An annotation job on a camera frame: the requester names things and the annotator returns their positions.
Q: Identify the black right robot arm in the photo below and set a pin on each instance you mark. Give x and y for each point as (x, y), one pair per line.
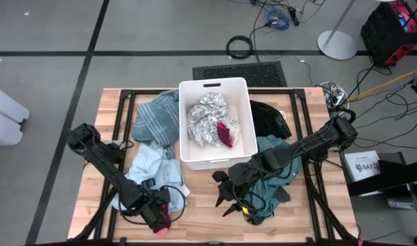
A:
(311, 143)

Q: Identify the black garment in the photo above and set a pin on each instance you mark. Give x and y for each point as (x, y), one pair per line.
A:
(268, 119)

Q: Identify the white printed cardboard box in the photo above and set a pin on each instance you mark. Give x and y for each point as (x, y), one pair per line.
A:
(360, 165)

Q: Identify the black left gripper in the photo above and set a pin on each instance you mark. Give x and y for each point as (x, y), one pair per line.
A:
(150, 198)

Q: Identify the black and red case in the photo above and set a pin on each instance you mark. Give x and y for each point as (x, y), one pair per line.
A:
(386, 34)

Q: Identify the black metal table frame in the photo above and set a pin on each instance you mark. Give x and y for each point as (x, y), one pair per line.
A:
(124, 94)

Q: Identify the white perforated plastic basket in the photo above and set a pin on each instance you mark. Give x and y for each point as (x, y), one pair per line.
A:
(195, 153)

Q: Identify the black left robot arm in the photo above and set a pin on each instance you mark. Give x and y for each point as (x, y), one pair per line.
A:
(102, 160)

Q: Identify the black shelf cart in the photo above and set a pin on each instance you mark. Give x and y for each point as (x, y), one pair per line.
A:
(393, 174)

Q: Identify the white moulded furniture piece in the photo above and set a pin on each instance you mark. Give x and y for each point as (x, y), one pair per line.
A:
(3, 116)

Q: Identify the white leaf-print garment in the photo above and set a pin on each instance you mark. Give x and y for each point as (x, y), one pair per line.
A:
(205, 119)

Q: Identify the blue white-striped woven shirt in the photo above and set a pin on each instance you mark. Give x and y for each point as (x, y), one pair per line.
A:
(157, 119)

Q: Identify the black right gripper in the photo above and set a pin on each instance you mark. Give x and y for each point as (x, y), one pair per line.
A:
(244, 181)

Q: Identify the green dotted shirt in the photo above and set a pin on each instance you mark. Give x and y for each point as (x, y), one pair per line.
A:
(266, 198)

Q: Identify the black power strip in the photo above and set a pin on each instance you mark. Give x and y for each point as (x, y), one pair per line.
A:
(294, 15)

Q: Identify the light blue geometric-print shirt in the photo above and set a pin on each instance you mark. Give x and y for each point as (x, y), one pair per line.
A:
(154, 164)

